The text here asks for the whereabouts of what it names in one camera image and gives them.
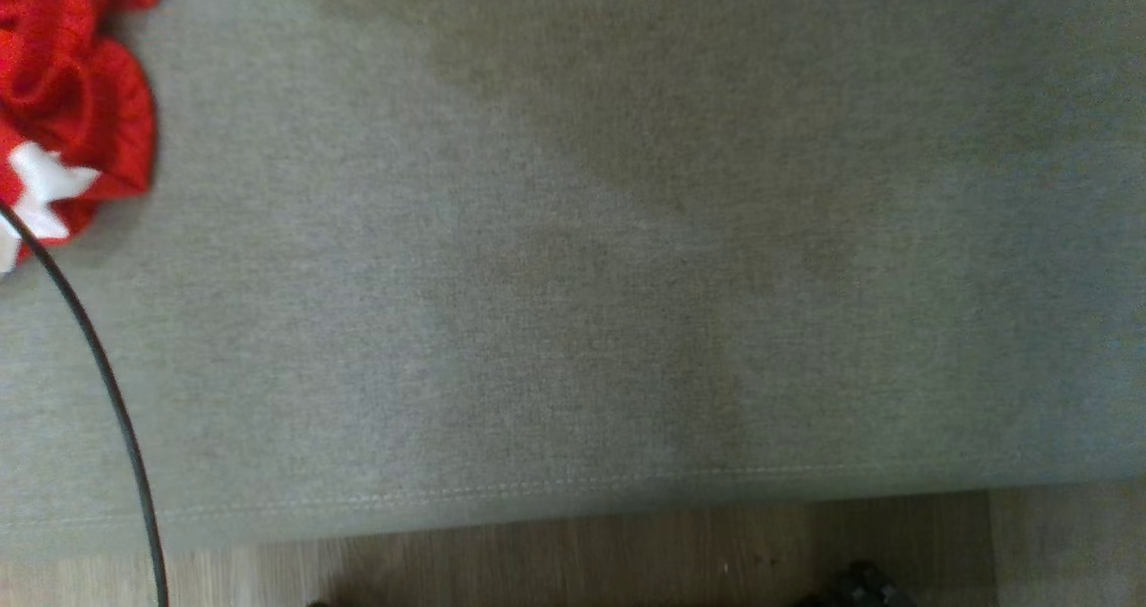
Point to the red and white garment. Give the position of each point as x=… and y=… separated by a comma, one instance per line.
x=72, y=88

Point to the dark robot base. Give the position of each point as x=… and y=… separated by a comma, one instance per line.
x=855, y=586

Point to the grey sofa seat cushion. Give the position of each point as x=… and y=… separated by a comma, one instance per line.
x=627, y=249

